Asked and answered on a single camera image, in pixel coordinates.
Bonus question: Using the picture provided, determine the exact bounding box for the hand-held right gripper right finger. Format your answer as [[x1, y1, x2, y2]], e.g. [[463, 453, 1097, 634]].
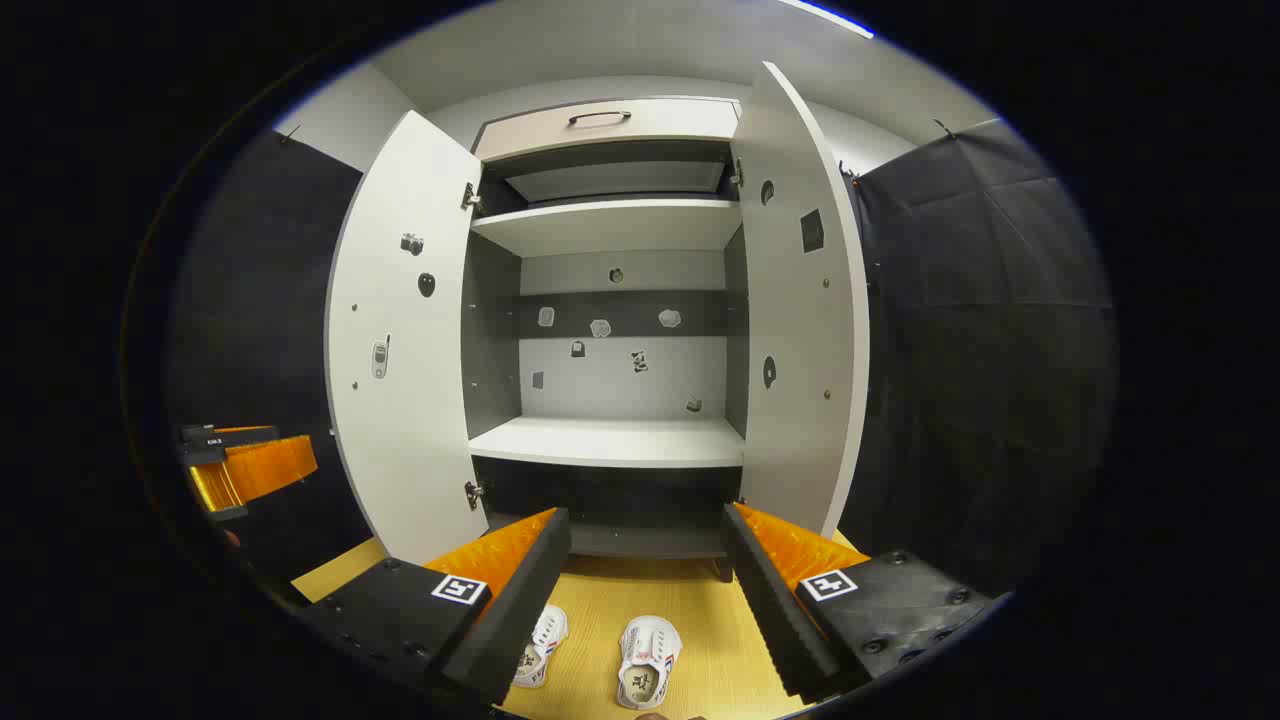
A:
[[722, 502, 1001, 704]]

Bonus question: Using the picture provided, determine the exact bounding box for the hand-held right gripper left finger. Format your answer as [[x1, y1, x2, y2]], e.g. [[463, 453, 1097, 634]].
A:
[[300, 507, 571, 706]]

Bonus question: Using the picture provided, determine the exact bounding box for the white canvas shoe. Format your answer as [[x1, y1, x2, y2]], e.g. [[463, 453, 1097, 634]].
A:
[[617, 615, 683, 711], [512, 605, 569, 689]]

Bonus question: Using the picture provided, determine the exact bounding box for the cabinet door with camera sticker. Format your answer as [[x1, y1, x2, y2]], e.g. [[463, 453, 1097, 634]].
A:
[[325, 110, 491, 566]]

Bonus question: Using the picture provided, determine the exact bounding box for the white shoe cabinet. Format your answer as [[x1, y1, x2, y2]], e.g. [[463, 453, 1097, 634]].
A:
[[462, 97, 749, 583]]

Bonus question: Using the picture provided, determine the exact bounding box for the ceiling light strip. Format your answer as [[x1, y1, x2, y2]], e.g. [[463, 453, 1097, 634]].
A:
[[780, 0, 876, 39]]

